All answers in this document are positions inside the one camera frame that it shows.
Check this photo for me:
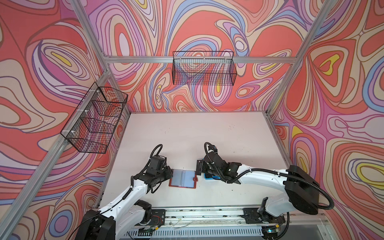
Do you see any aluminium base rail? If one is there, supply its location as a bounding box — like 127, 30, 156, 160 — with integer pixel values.
80, 203, 334, 240

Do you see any black wire basket back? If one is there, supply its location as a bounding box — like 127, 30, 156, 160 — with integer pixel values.
172, 51, 238, 87

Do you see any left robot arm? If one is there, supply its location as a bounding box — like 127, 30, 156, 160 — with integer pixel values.
69, 144, 173, 240

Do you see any black wire basket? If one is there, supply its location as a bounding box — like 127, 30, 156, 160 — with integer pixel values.
61, 83, 128, 154
172, 51, 238, 87

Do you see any red leather card holder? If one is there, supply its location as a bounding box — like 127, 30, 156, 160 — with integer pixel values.
169, 170, 198, 189

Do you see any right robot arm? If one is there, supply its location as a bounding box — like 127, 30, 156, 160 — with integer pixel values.
197, 142, 335, 224

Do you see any blue plastic card tray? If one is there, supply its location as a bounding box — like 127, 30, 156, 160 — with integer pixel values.
204, 173, 221, 181

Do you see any black wire basket left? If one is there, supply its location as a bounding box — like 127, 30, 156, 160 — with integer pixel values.
61, 83, 128, 154

